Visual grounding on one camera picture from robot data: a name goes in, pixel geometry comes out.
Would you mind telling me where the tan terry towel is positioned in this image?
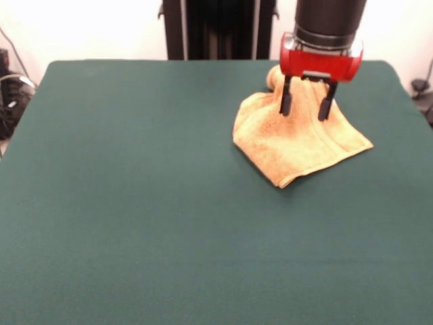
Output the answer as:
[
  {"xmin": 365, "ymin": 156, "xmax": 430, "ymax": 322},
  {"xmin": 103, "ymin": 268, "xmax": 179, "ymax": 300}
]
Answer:
[{"xmin": 232, "ymin": 66, "xmax": 374, "ymax": 189}]

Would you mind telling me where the dark green table cloth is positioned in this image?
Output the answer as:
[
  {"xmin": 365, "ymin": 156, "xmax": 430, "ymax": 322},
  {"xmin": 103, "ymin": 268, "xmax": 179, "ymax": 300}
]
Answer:
[{"xmin": 0, "ymin": 60, "xmax": 433, "ymax": 325}]

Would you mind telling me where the grey cable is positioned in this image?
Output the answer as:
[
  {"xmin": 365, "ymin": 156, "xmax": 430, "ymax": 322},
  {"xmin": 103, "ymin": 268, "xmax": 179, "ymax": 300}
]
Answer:
[{"xmin": 0, "ymin": 26, "xmax": 37, "ymax": 91}]

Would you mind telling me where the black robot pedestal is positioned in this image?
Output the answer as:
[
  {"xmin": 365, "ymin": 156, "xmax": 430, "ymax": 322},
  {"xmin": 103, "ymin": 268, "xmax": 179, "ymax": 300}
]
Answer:
[{"xmin": 157, "ymin": 0, "xmax": 281, "ymax": 61}]

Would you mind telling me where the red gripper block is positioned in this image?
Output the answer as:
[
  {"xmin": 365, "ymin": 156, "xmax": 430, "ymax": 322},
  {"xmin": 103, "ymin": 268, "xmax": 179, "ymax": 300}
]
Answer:
[{"xmin": 279, "ymin": 32, "xmax": 365, "ymax": 84}]

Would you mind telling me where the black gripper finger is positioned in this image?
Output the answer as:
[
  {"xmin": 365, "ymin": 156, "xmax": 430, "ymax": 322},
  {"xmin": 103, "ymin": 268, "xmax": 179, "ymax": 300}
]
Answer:
[
  {"xmin": 279, "ymin": 76, "xmax": 294, "ymax": 117},
  {"xmin": 317, "ymin": 82, "xmax": 338, "ymax": 121}
]

